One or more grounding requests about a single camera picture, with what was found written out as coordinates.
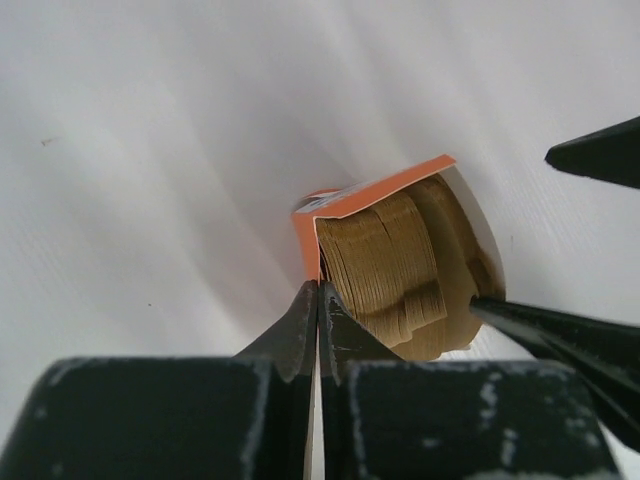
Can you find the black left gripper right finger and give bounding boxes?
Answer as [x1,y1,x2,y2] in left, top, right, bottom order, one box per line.
[317,282,620,479]

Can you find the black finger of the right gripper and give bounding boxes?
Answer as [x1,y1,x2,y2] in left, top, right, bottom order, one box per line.
[545,117,640,190]
[469,297,639,438]

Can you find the orange coffee filter box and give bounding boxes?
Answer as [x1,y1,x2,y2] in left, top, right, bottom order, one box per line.
[292,155,506,295]

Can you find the brown paper coffee filters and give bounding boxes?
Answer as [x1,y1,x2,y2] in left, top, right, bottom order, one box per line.
[316,174,505,361]

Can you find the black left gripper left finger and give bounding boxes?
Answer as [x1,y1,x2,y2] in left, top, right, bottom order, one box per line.
[1,281,318,479]

